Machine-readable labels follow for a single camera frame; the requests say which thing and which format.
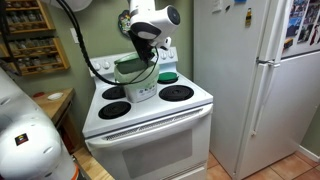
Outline white wall light switch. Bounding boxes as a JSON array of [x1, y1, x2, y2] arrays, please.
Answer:
[[70, 28, 79, 44]]

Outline lower wooden spice rack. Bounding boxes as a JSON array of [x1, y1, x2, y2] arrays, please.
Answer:
[[0, 37, 70, 76]]

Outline wooden spice rack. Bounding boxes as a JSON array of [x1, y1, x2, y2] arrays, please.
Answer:
[[0, 37, 70, 76], [0, 0, 55, 34]]

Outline small red lid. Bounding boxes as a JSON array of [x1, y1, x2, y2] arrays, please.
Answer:
[[32, 92, 45, 98]]

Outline photos on fridge door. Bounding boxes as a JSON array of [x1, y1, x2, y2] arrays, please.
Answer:
[[284, 0, 320, 52]]

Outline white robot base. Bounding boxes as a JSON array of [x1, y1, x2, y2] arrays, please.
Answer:
[[0, 69, 80, 180]]

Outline green round burner cover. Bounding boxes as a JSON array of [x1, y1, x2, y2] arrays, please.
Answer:
[[158, 72, 178, 84]]

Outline front right stove burner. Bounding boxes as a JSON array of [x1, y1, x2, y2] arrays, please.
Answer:
[[159, 85, 194, 102]]

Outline front left stove burner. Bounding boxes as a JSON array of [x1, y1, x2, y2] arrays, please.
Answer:
[[98, 101, 131, 120]]

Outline white refrigerator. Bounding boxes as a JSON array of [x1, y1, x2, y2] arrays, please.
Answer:
[[194, 0, 320, 180]]

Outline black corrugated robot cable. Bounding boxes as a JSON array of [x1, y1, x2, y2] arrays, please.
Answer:
[[55, 0, 161, 86]]

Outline green bin liner bag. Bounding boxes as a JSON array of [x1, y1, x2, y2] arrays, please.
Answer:
[[114, 60, 159, 88]]

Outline colourful decorative wall plate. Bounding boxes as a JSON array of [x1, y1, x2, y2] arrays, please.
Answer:
[[118, 10, 130, 37]]

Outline small white dish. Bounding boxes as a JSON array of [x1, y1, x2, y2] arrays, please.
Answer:
[[47, 92, 63, 101]]

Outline yellow black fridge magnet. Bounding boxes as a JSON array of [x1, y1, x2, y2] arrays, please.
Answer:
[[245, 8, 252, 27]]

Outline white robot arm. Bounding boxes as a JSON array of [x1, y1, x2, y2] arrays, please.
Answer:
[[41, 0, 180, 63]]

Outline back left stove burner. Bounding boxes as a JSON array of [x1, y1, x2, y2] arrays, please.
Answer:
[[102, 86, 125, 100]]

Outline wooden side table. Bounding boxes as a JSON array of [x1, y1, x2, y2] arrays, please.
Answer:
[[32, 88, 82, 154]]

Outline stove burner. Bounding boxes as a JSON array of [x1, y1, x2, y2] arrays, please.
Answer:
[[159, 85, 194, 102], [102, 86, 125, 100], [98, 101, 131, 120]]

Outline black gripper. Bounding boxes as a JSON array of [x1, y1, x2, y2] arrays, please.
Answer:
[[128, 30, 155, 62]]

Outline upper wooden spice rack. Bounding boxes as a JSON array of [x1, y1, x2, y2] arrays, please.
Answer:
[[0, 0, 55, 34]]

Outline green bin lid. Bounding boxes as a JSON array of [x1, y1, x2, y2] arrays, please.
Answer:
[[114, 53, 148, 74]]

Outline white compost bin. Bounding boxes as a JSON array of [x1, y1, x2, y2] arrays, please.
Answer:
[[114, 72, 158, 103]]

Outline white electric stove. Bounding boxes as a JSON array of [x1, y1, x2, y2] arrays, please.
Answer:
[[81, 46, 214, 180]]

